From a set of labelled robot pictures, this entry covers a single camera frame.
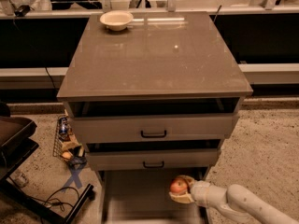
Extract wire basket with items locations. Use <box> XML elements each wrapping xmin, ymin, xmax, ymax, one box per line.
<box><xmin>52</xmin><ymin>115</ymin><xmax>87</xmax><ymax>168</ymax></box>

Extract red apple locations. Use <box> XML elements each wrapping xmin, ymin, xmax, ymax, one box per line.
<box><xmin>170</xmin><ymin>177</ymin><xmax>188</xmax><ymax>195</ymax></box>

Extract grey drawer cabinet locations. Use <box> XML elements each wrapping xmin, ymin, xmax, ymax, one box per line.
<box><xmin>56</xmin><ymin>11</ymin><xmax>254</xmax><ymax>224</ymax></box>

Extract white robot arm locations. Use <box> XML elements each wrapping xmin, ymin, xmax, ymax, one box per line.
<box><xmin>169</xmin><ymin>175</ymin><xmax>299</xmax><ymax>224</ymax></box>

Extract top grey drawer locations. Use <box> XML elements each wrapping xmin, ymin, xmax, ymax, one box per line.
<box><xmin>69</xmin><ymin>114</ymin><xmax>239</xmax><ymax>144</ymax></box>

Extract blue soda can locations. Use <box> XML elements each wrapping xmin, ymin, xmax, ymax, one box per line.
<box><xmin>58</xmin><ymin>117</ymin><xmax>69</xmax><ymax>139</ymax></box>

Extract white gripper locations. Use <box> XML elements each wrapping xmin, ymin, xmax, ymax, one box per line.
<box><xmin>169</xmin><ymin>175</ymin><xmax>220</xmax><ymax>208</ymax></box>

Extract black floor cable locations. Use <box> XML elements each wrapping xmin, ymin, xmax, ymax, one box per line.
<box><xmin>8</xmin><ymin>175</ymin><xmax>81</xmax><ymax>213</ymax></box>

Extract white bowl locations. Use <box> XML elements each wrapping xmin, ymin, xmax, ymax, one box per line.
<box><xmin>100</xmin><ymin>10</ymin><xmax>134</xmax><ymax>32</ymax></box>

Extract black power adapter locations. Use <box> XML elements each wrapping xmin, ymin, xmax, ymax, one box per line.
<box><xmin>15</xmin><ymin>5</ymin><xmax>31</xmax><ymax>17</ymax></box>

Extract middle grey drawer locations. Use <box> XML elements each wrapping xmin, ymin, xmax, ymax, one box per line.
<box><xmin>86</xmin><ymin>148</ymin><xmax>219</xmax><ymax>171</ymax></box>

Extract grey drawer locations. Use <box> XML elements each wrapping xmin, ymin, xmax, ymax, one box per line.
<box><xmin>86</xmin><ymin>148</ymin><xmax>219</xmax><ymax>171</ymax></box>
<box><xmin>69</xmin><ymin>114</ymin><xmax>239</xmax><ymax>144</ymax></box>

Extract open bottom drawer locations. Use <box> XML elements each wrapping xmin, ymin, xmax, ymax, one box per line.
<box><xmin>100</xmin><ymin>168</ymin><xmax>209</xmax><ymax>224</ymax></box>

